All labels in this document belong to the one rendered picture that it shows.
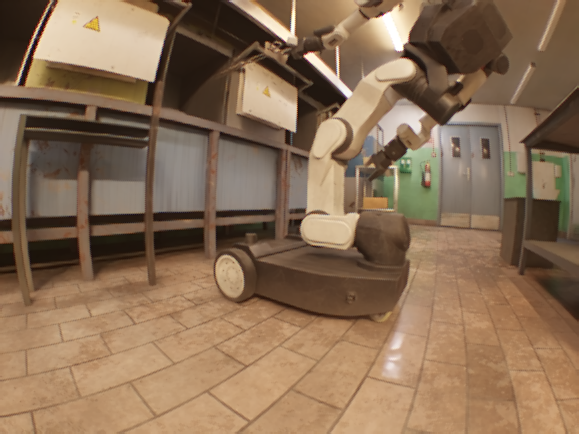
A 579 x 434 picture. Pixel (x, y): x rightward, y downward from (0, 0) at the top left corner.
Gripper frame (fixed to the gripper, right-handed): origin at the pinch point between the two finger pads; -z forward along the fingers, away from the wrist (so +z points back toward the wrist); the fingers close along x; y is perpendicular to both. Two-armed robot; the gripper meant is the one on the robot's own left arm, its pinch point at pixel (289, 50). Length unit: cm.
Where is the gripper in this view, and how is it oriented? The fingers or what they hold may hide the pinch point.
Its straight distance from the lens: 131.2
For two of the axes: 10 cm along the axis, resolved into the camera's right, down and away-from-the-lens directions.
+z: 8.3, 0.8, -5.5
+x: 0.4, -10.0, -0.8
